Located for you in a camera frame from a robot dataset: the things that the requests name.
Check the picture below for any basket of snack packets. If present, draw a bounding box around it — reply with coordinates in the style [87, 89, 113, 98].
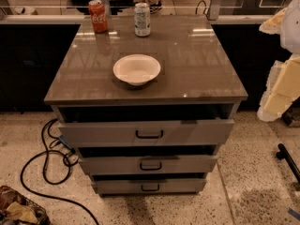
[0, 186, 51, 225]

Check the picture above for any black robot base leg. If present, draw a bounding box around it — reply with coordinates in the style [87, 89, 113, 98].
[276, 143, 300, 184]

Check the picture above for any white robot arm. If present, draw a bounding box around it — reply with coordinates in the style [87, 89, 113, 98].
[257, 0, 300, 122]

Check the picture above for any white paper bowl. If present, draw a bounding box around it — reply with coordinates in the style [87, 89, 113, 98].
[112, 54, 161, 86]

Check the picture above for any black floor cable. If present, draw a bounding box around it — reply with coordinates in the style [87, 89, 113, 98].
[20, 118, 100, 225]

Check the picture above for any grey top drawer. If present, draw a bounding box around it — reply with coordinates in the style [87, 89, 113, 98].
[59, 119, 234, 147]

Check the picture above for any blue tape strip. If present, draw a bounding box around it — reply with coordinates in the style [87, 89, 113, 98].
[288, 208, 300, 220]

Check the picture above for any grey drawer cabinet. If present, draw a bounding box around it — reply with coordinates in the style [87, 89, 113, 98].
[45, 15, 248, 183]

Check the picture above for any orange soda can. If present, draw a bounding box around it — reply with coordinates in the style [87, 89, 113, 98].
[88, 0, 108, 33]

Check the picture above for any grey middle drawer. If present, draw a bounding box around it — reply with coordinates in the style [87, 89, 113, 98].
[80, 155, 218, 175]

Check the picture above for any white green soda can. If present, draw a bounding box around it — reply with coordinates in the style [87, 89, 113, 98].
[134, 3, 151, 37]

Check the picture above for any grey bottom drawer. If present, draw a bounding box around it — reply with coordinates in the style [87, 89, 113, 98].
[92, 178, 206, 195]

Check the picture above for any grey drawer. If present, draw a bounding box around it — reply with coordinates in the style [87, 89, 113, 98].
[92, 178, 206, 195]
[59, 119, 234, 147]
[80, 155, 218, 175]

